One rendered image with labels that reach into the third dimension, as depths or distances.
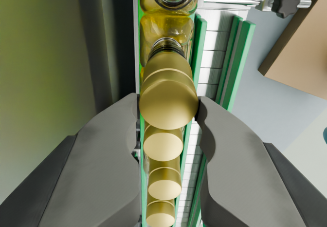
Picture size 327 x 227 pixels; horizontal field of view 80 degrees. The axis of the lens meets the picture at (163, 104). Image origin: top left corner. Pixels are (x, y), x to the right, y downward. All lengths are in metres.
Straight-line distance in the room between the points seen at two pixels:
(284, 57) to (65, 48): 0.50
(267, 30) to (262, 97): 0.20
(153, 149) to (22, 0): 0.16
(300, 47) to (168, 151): 0.50
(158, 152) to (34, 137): 0.12
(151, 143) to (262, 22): 0.49
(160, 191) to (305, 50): 0.51
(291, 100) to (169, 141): 0.61
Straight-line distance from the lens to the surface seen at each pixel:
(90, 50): 0.45
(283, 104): 0.74
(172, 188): 0.21
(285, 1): 0.31
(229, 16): 0.42
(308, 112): 0.81
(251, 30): 0.35
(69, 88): 0.28
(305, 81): 0.67
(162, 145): 0.16
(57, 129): 0.25
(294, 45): 0.60
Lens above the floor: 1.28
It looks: 57 degrees down
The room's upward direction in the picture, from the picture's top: 180 degrees clockwise
